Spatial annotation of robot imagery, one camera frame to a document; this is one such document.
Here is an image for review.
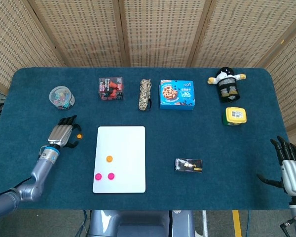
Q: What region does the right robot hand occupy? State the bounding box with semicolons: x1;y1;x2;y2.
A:
256;135;296;198

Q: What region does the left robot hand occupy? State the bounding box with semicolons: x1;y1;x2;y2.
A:
47;115;82;150

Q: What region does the white magnetic board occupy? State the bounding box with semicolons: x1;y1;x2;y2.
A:
92;126;147;194

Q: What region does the clear jar of binder clips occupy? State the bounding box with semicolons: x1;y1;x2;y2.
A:
48;85;75;111

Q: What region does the clear box of red-black clips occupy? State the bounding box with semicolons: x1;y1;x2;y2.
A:
98;77;125;101

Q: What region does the green box with yellow lid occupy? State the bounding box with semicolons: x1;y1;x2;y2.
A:
222;107;247;127

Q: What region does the black mesh pen holder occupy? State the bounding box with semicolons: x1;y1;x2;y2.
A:
218;78;241;104

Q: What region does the white table leg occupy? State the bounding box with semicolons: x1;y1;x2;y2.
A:
202;210;209;237

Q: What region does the blue felt table cover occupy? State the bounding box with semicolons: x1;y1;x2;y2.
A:
0;67;293;211

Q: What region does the black ink stick box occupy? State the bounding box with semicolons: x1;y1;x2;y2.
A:
174;158;203;173

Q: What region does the grey robot torso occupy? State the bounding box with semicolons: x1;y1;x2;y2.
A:
88;210;195;237

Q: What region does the penguin plush toy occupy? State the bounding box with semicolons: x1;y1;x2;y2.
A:
207;67;247;86

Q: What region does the blue cookie box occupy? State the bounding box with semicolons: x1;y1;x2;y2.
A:
159;79;196;111

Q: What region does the woven folding screen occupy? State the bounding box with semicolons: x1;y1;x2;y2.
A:
0;0;296;154

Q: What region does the braided rope bundle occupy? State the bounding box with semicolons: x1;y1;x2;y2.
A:
138;79;153;112

